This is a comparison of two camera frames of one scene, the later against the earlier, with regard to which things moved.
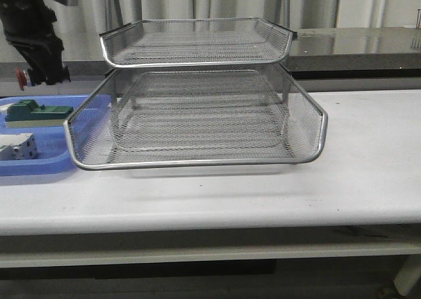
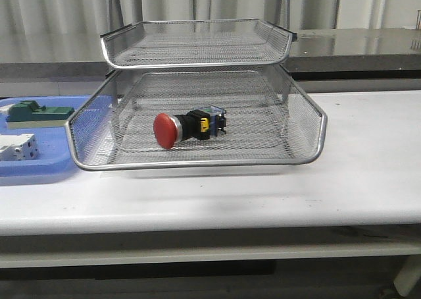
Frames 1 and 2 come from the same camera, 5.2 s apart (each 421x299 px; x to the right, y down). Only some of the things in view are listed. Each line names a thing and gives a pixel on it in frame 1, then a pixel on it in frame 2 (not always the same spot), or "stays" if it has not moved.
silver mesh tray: [203, 130] stays
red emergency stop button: [22, 78] -> [202, 124]
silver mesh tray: [196, 41] stays
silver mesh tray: [164, 116] stays
